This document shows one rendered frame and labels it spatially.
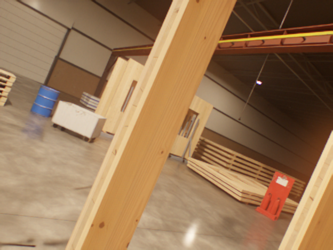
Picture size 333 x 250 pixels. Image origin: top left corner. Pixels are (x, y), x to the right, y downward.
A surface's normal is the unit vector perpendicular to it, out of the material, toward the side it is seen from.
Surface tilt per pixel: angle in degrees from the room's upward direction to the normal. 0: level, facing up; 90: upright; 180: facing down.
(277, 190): 90
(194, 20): 90
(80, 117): 90
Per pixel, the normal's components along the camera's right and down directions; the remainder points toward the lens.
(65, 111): -0.01, 0.02
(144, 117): 0.51, 0.24
